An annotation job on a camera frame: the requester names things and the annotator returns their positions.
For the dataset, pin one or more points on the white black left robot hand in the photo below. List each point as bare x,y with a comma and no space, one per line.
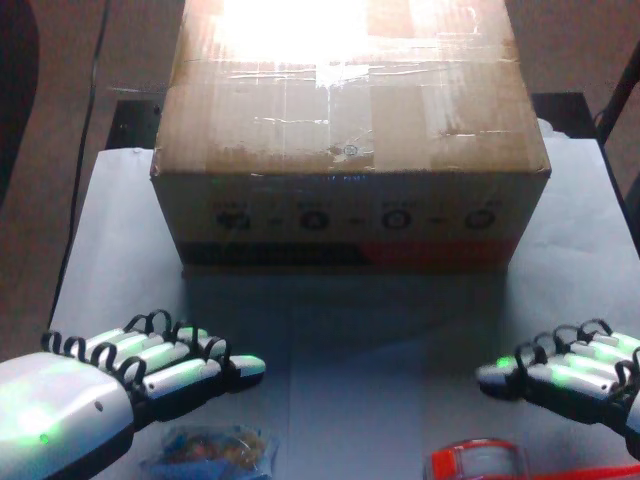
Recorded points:
55,400

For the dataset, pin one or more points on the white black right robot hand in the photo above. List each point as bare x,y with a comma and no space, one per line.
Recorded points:
565,377

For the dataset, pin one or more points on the orange tape measure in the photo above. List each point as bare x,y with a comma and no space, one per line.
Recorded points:
475,460

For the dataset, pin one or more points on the white table sheet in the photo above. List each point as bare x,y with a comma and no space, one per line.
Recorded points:
350,350

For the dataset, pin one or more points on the black metal stand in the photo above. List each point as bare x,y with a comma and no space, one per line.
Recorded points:
620,115

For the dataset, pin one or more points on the brown cardboard box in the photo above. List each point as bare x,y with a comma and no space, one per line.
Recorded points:
350,150

